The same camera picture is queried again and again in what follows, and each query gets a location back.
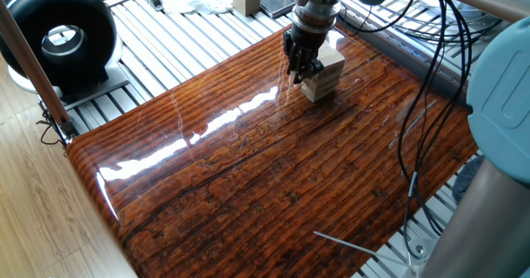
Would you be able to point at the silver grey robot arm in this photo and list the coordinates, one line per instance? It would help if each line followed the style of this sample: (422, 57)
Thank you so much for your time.
(505, 104)

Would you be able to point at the wooden jenga block tower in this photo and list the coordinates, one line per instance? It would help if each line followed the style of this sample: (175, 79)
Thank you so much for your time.
(329, 79)

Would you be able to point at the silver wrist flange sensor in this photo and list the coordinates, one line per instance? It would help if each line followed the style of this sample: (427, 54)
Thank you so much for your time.
(316, 15)

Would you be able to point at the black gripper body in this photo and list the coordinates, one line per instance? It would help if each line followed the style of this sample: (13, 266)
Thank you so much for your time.
(308, 44)

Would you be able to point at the dark grey cloth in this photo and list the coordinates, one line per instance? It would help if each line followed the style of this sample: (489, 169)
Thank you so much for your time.
(468, 183)

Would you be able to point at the grey aluminium beam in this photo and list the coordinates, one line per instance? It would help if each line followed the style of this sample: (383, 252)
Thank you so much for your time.
(414, 69)

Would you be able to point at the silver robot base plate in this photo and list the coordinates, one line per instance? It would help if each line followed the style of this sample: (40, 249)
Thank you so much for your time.
(419, 249)

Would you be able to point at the brown tinted frame post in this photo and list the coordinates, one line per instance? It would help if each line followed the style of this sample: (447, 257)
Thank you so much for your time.
(33, 67)

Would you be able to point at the white zip tie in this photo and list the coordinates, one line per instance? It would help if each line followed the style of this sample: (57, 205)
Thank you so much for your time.
(352, 245)

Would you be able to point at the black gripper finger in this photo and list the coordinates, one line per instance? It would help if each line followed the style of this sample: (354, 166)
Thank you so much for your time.
(312, 68)
(293, 67)

